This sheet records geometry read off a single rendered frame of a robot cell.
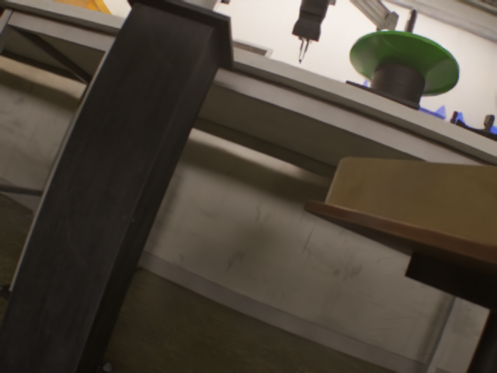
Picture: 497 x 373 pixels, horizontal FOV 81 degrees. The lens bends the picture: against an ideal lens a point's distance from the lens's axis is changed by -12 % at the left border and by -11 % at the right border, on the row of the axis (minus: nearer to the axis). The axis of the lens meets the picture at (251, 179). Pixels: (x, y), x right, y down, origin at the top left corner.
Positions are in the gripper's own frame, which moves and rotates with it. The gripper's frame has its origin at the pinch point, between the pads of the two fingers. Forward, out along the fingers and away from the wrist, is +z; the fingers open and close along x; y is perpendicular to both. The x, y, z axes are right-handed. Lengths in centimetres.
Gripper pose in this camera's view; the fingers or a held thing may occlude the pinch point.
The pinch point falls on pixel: (300, 61)
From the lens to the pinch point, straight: 98.2
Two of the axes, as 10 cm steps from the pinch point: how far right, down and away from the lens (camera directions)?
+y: -3.1, 2.9, -9.0
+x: 9.2, 3.4, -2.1
